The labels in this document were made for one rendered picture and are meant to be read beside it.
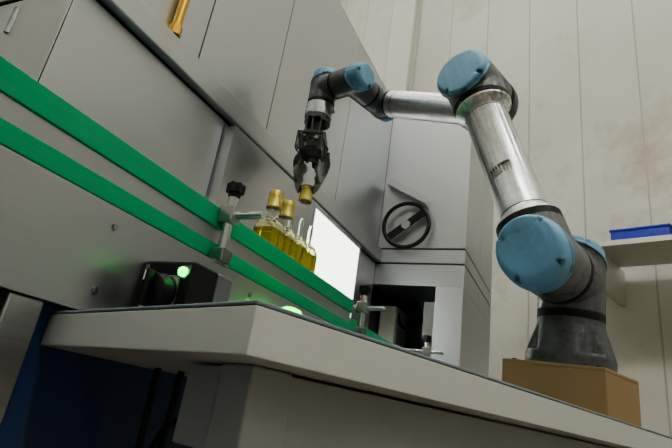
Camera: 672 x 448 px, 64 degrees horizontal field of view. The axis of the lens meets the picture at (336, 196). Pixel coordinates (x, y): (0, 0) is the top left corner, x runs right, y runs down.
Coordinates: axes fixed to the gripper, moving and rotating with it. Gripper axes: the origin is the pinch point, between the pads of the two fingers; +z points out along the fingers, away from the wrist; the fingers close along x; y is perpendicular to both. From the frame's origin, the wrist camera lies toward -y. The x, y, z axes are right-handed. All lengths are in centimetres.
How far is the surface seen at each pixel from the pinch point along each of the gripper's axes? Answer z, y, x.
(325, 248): 2.8, -41.5, -1.3
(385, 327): 15, -106, 16
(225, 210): 27, 53, 2
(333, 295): 28.7, 8.1, 12.6
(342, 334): 48, 86, 28
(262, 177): -2.0, 1.3, -12.4
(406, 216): -30, -92, 21
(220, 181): 6.7, 16.6, -16.7
